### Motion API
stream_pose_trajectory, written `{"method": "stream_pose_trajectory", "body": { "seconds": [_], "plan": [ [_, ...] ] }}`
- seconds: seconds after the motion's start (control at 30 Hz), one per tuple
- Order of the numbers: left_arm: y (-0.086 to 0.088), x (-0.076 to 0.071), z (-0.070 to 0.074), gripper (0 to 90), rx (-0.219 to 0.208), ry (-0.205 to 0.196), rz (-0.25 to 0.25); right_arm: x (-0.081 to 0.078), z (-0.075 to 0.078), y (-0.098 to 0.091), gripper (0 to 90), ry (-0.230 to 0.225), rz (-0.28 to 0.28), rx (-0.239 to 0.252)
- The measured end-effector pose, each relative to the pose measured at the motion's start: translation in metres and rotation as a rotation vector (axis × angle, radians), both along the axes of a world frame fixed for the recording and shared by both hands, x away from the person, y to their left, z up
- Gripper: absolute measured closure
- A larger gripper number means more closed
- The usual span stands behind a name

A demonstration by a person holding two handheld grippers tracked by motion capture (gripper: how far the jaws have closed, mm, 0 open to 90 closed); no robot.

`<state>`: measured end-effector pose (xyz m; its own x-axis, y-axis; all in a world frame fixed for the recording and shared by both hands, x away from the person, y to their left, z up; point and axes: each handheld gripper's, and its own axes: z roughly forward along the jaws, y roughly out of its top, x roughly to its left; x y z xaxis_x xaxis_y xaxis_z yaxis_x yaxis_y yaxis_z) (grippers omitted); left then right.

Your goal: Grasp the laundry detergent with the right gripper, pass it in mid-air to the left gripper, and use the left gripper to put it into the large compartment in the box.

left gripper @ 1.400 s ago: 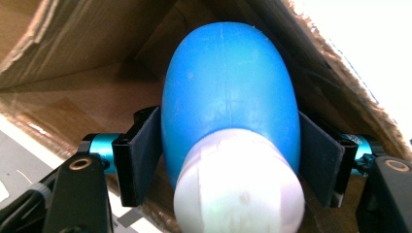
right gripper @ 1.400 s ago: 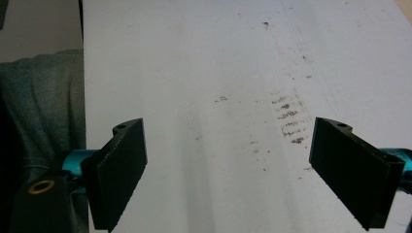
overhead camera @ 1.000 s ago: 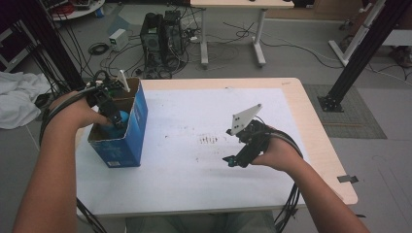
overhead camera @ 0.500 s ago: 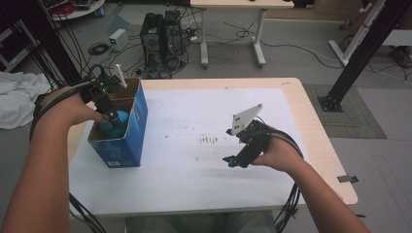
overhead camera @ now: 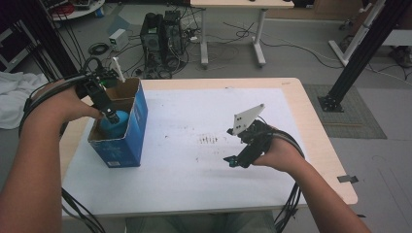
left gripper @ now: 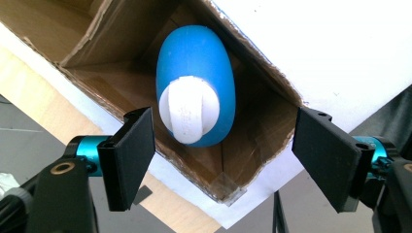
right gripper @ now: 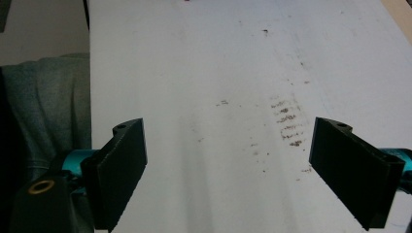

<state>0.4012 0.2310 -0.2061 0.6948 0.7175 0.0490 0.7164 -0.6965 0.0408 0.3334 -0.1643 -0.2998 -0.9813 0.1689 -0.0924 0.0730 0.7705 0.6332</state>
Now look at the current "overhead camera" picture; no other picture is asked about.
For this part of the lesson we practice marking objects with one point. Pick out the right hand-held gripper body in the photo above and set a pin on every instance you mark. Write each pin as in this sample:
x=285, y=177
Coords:
x=256, y=139

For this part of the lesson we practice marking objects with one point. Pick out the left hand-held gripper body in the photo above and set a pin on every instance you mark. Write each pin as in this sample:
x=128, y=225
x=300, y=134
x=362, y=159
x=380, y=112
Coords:
x=97, y=90

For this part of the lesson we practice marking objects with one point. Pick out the blue plastic bottle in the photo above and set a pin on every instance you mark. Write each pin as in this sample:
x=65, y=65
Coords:
x=118, y=127

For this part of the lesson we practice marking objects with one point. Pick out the blue cardboard box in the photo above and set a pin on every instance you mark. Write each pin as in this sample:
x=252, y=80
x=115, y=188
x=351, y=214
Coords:
x=129, y=145

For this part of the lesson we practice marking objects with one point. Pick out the person's right hand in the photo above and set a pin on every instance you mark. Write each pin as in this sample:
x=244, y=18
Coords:
x=281, y=155

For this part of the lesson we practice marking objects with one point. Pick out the person's left hand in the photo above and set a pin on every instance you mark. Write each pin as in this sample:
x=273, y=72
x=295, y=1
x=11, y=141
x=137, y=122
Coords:
x=61, y=106

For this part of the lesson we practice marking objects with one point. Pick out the small white device box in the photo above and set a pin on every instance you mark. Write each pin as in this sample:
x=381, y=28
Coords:
x=118, y=39

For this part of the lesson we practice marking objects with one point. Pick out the white paper sheet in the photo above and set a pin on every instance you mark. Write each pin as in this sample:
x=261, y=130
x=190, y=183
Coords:
x=181, y=187

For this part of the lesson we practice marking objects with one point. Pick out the black computer tower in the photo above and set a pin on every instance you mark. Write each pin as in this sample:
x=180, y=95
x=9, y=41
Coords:
x=173, y=35
x=150, y=39

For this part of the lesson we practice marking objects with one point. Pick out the round white table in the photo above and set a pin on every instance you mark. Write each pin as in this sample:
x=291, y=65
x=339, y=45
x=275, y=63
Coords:
x=81, y=13

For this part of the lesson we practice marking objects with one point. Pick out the white crumpled cloth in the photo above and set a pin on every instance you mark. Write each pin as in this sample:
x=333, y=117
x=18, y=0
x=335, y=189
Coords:
x=13, y=97

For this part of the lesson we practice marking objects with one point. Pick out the grey tape piece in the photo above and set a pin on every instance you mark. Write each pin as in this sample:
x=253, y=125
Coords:
x=347, y=178

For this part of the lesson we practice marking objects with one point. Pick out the grey floor mat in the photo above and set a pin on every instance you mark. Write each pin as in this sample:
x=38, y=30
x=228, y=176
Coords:
x=359, y=116

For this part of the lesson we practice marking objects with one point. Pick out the white-legged wooden desk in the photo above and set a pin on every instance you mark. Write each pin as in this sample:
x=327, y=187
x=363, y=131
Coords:
x=241, y=3

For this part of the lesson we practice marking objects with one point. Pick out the black aluminium stand post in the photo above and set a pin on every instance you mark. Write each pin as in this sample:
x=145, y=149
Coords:
x=366, y=48

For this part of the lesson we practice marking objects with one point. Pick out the white metal stand frame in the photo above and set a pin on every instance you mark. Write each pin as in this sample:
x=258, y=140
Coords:
x=356, y=35

